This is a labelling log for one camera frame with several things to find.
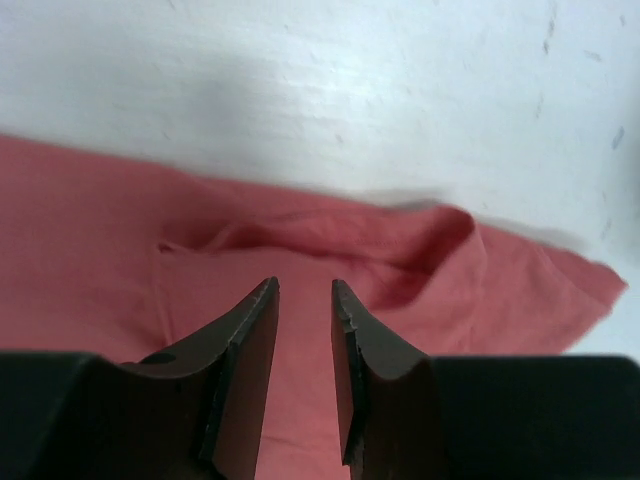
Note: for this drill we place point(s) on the pink red t shirt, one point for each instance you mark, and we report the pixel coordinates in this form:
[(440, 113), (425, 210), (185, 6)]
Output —
[(123, 258)]

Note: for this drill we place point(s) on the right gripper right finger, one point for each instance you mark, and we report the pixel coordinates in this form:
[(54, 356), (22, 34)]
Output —
[(404, 414)]

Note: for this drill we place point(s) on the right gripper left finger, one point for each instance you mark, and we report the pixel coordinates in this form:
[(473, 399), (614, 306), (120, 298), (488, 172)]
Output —
[(193, 410)]

